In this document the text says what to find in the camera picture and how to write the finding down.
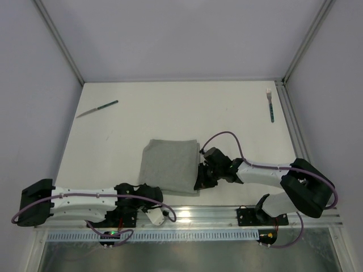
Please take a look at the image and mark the grey cloth napkin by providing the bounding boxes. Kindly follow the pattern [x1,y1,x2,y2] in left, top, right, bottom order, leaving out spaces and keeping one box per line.
[138,139,200,196]

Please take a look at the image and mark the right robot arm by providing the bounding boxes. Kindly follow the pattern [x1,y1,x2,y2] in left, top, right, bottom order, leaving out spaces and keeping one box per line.
[194,147,335,225]

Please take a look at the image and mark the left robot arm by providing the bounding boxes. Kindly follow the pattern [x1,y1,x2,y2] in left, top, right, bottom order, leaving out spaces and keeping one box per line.
[15,179,164,228]

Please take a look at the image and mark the left controller board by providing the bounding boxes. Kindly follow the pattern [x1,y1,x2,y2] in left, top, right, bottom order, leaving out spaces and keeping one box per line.
[99,231,121,249]

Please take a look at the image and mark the controller board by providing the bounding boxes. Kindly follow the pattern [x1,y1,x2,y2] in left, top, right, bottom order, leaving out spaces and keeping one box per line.
[99,231,121,249]
[257,229,278,246]

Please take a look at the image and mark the right controller board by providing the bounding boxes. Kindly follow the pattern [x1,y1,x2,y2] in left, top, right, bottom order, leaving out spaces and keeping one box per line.
[257,229,278,246]

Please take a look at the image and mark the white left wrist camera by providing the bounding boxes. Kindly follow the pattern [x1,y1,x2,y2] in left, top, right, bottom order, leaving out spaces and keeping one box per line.
[145,208,165,226]

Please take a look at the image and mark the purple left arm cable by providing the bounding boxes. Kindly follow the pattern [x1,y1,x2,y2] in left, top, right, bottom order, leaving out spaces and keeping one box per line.
[10,192,177,249]

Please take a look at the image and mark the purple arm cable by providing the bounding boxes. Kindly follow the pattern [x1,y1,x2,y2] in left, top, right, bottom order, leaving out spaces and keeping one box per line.
[200,131,339,249]
[10,192,177,249]

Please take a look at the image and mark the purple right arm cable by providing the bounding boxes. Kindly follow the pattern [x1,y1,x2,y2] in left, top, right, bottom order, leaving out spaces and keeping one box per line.
[200,131,339,249]

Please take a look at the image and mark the aluminium front rail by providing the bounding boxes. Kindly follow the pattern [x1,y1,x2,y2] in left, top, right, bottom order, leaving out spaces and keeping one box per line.
[33,206,343,230]

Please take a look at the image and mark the aluminium rail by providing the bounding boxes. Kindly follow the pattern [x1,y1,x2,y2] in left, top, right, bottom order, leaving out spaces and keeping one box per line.
[33,206,343,230]
[275,80,311,162]

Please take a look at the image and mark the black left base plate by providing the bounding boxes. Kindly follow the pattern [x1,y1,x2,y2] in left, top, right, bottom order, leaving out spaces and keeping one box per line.
[107,210,138,229]

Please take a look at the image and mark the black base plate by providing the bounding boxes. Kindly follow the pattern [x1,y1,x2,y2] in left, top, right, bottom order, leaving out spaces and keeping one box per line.
[236,206,289,227]
[107,210,138,229]

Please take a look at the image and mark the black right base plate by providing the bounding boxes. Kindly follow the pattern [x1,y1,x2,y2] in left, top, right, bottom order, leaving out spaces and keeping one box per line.
[236,206,289,227]

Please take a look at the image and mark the aluminium right side rail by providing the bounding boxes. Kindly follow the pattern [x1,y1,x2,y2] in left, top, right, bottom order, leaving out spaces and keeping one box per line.
[275,80,311,162]

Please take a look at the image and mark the slotted grey cable duct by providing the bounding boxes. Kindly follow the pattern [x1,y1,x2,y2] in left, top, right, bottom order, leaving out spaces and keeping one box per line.
[46,229,260,243]

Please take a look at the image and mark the fork with green handle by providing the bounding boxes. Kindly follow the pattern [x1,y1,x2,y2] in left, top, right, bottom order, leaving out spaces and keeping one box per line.
[266,88,275,123]

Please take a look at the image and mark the knife with green handle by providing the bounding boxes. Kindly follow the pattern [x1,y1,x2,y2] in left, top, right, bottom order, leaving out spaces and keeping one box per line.
[76,100,119,118]

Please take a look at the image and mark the right corner frame post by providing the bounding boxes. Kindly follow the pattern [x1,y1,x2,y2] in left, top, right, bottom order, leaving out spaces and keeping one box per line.
[282,0,336,85]

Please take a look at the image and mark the corner frame post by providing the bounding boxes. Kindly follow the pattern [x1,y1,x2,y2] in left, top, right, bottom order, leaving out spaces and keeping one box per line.
[32,0,85,86]
[282,0,336,85]

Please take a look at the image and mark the left corner frame post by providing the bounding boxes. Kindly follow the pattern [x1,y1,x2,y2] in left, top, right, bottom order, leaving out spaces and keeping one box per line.
[32,0,85,86]

